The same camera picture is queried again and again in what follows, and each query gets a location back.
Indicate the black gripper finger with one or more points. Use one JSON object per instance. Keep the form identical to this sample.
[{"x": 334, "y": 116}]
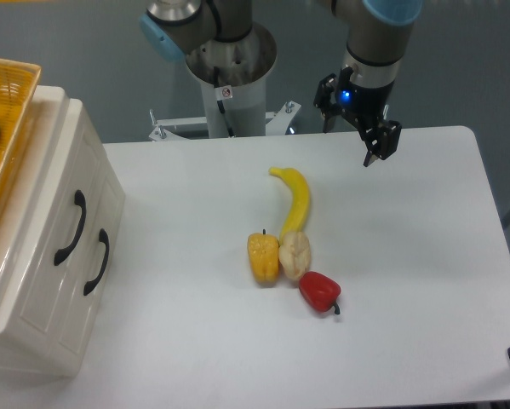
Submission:
[
  {"x": 329, "y": 110},
  {"x": 381, "y": 140}
]

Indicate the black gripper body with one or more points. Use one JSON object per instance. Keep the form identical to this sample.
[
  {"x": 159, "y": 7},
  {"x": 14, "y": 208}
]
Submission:
[{"x": 362, "y": 107}]

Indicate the black top drawer handle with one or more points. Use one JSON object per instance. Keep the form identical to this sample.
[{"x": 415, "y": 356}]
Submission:
[{"x": 64, "y": 252}]

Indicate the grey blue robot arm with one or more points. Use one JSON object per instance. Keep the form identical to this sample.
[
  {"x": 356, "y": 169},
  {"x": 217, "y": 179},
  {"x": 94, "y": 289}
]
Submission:
[{"x": 379, "y": 32}]

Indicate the white drawer cabinet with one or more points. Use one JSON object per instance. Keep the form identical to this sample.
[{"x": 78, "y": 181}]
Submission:
[{"x": 23, "y": 347}]

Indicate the yellow toy banana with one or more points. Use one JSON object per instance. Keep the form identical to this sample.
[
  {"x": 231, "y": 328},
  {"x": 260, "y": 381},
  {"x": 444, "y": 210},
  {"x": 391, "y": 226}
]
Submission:
[{"x": 301, "y": 199}]

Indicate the cream toy garlic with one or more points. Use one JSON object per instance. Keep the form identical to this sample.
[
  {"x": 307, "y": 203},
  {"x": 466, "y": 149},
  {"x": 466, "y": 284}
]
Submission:
[{"x": 295, "y": 255}]

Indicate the yellow toy bell pepper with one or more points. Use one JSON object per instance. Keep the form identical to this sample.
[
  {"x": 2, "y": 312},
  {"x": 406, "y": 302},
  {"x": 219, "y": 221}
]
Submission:
[{"x": 262, "y": 249}]

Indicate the red toy bell pepper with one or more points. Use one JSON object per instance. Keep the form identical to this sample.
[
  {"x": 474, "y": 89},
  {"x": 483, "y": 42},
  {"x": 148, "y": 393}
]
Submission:
[{"x": 320, "y": 292}]

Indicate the yellow woven basket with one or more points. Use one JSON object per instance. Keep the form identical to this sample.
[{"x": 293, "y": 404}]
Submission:
[{"x": 18, "y": 82}]

